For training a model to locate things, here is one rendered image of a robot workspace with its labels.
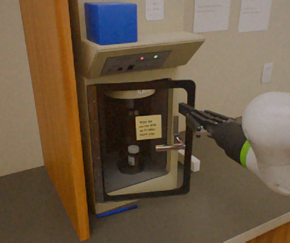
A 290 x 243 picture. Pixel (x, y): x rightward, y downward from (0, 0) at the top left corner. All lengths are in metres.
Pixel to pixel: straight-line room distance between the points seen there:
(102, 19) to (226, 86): 1.14
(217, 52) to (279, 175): 1.14
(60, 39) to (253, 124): 0.46
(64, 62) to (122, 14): 0.18
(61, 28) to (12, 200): 0.70
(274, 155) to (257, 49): 1.34
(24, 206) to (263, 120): 0.89
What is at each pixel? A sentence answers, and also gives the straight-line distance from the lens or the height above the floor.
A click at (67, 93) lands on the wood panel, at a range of 0.81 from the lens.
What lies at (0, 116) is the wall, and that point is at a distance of 1.35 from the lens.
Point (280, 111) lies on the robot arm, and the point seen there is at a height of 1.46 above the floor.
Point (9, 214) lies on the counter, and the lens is 1.21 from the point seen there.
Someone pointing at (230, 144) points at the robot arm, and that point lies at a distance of 0.74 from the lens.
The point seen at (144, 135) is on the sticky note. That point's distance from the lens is 0.97.
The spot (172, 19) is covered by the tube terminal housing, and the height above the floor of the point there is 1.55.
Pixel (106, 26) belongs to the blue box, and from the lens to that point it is 0.79.
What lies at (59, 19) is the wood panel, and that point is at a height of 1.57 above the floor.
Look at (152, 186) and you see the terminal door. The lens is 1.07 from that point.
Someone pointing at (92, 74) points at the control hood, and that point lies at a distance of 0.87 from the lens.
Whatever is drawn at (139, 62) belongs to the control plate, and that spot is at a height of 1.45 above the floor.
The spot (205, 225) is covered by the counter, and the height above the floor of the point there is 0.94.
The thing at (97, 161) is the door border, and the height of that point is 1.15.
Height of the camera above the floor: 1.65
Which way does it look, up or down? 24 degrees down
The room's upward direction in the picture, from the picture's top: straight up
